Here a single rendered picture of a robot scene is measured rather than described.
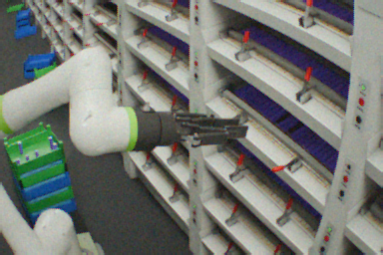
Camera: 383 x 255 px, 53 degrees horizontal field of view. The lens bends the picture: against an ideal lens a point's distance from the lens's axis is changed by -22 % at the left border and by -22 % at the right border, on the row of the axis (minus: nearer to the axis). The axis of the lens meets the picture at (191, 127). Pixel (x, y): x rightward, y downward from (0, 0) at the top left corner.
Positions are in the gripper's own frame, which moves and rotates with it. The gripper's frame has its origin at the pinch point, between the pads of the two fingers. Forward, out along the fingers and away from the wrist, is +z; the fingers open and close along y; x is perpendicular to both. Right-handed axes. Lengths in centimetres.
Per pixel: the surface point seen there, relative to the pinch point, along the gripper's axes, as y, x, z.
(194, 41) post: 39.6, -9.8, 10.5
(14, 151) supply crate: 106, 67, -36
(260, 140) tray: 6.7, 7.4, 17.5
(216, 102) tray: 31.1, 7.0, 18.2
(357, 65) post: -29.1, -29.2, 5.3
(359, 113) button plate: -31.7, -19.5, 7.8
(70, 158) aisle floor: 136, 88, 10
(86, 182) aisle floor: 110, 88, 12
